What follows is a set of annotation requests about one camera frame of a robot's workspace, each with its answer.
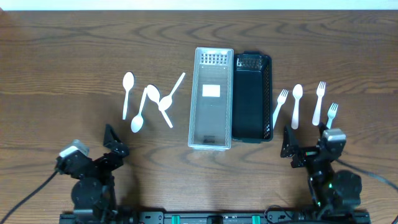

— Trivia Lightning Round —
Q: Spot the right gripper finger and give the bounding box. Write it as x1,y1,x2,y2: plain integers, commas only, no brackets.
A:
318,122,328,136
280,126,299,157

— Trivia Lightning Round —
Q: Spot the pinkish white plastic fork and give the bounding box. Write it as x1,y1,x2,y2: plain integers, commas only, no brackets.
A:
312,82,326,126

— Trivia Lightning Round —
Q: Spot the white plastic spoon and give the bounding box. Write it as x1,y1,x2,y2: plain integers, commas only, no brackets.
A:
123,72,134,119

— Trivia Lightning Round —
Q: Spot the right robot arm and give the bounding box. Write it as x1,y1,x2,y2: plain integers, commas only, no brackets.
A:
280,123,362,219

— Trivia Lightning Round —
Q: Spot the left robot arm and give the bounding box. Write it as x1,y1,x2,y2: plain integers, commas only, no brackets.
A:
55,124,129,223

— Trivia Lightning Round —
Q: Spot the white spoon bowl down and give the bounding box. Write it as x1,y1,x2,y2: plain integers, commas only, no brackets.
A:
131,88,147,133

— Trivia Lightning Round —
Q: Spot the white spoon right side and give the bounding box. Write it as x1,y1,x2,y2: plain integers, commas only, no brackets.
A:
291,84,303,129

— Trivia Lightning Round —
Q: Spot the black plastic mesh basket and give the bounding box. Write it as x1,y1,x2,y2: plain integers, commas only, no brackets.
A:
232,51,274,143

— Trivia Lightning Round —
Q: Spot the white spoon crossed under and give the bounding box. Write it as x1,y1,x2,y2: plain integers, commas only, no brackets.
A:
146,84,173,128

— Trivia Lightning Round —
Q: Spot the white spoon diagonal top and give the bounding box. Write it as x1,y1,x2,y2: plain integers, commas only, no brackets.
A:
159,72,185,111

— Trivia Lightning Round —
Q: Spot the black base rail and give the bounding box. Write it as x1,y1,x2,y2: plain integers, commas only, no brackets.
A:
58,208,371,224

